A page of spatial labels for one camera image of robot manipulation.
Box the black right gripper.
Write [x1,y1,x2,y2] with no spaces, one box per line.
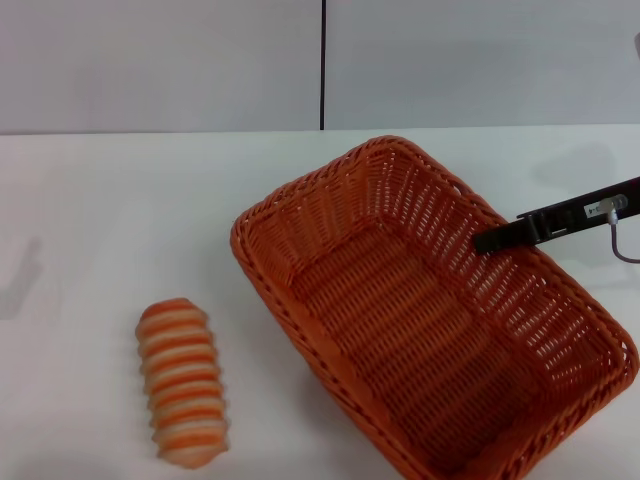
[473,175,640,255]

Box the orange woven plastic basket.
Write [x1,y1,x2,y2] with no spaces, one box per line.
[229,134,640,480]

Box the orange white striped bread roll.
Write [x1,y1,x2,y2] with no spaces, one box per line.
[134,297,232,470]

